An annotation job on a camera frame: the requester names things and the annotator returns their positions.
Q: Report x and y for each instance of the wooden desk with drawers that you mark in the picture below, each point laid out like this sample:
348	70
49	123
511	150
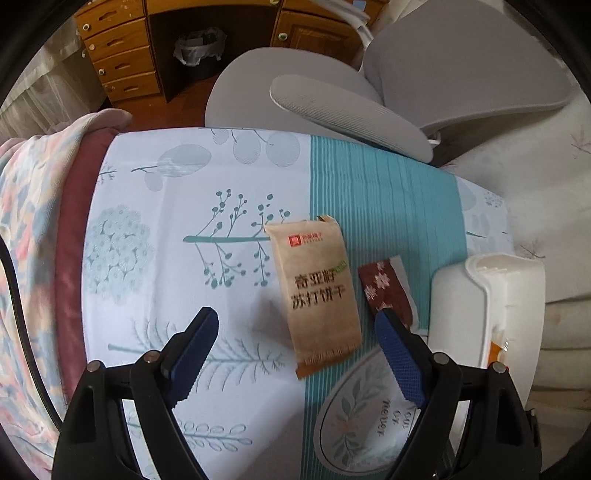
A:
124	46

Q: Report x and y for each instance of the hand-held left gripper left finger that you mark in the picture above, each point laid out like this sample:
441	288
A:
194	355

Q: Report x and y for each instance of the leaf print tablecloth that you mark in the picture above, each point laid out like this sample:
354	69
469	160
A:
207	184

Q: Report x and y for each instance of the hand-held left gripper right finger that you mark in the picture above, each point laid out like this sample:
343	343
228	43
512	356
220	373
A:
401	355

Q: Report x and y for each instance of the dark red snack packet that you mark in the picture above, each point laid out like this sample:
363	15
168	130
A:
388	288

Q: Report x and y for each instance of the beige cracker packet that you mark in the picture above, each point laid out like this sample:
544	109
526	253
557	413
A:
318	290

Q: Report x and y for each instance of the grey office chair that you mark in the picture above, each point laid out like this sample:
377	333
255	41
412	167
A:
438	69

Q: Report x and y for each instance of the pink bedsheet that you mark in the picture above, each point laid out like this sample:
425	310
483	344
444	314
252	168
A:
76	221

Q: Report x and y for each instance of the trash bin with bag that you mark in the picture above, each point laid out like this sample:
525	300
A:
198	46

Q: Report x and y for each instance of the white lace cloth cover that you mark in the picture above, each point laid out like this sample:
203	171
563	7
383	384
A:
46	83

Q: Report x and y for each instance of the white plastic storage bin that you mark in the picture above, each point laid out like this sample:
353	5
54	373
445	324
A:
461	304

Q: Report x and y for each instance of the floral fleece blanket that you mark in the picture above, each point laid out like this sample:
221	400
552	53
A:
27	207

